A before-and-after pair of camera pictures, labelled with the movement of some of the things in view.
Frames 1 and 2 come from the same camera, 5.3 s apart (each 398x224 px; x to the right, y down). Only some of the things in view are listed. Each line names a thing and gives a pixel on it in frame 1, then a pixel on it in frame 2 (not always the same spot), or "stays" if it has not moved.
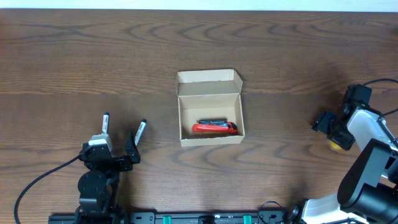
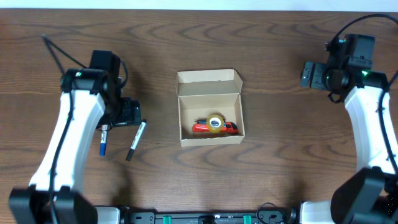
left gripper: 124,164 → 132,112
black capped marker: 140,132 stays
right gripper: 318,126 → 313,81
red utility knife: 230,129 stays
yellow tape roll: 334,145 → 214,123
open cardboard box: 209,94 stays
